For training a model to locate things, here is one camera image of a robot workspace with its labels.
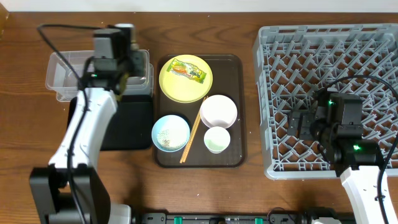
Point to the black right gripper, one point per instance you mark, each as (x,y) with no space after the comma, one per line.
(306,123)

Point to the green snack wrapper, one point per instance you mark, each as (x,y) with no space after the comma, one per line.
(187,70)

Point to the pale green cup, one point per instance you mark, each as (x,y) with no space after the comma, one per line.
(217,139)

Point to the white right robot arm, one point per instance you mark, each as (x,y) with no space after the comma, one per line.
(361,171)

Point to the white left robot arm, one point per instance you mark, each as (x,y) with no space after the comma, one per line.
(69,189)

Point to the grey dishwasher rack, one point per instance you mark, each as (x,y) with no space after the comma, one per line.
(291,62)

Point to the clear plastic bin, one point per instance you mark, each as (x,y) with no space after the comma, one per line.
(61,79)

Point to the black tray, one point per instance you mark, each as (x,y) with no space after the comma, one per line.
(130,127)

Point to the yellow plate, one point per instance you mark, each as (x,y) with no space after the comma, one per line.
(182,89)

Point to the light blue bowl with rice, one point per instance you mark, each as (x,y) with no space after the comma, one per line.
(170,133)

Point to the brown serving tray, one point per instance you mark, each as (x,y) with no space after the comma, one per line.
(227,81)

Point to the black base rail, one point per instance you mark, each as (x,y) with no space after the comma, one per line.
(276,215)

